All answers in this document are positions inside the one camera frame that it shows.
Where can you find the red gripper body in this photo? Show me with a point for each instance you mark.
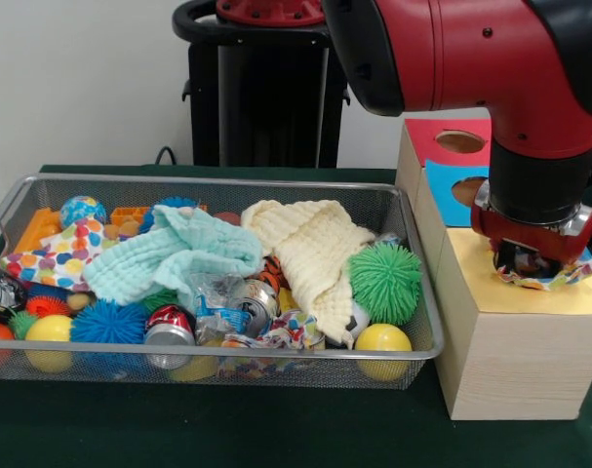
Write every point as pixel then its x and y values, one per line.
pixel 534 239

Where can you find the polka dot cloth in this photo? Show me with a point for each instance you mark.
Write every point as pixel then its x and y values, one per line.
pixel 576 273
pixel 66 253

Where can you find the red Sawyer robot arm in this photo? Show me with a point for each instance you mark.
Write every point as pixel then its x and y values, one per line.
pixel 471 49

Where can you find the wooden box with three holes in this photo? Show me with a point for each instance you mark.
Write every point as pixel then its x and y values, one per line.
pixel 520 370

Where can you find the green spiky ball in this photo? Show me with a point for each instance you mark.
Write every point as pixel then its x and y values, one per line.
pixel 385 283

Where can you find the yellow ball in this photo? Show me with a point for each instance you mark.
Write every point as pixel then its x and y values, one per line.
pixel 49 329
pixel 383 341

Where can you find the cream waffle cloth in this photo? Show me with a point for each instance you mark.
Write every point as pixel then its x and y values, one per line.
pixel 315 244

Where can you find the mint waffle cloth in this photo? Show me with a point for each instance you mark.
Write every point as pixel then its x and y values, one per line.
pixel 130 263

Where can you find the blue spiky ball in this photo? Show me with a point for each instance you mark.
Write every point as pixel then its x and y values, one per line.
pixel 107 324

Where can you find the blue globe ball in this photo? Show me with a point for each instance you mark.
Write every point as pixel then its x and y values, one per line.
pixel 83 210

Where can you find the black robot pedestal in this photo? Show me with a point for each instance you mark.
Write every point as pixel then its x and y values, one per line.
pixel 203 107

